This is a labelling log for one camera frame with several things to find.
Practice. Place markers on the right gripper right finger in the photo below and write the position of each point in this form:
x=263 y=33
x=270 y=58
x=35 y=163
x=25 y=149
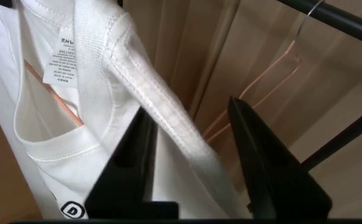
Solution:
x=277 y=186

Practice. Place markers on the beige curtain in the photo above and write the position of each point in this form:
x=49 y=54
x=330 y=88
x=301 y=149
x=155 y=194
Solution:
x=349 y=93

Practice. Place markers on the black clothes rack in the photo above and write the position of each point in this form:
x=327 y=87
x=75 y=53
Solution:
x=339 y=22

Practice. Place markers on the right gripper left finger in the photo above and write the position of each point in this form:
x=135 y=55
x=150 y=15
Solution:
x=127 y=186

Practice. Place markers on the pink clothes hanger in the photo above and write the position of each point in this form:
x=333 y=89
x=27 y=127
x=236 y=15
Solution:
x=268 y=68
x=56 y=96

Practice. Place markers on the white printed garment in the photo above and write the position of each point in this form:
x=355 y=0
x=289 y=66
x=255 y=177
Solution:
x=90 y=77

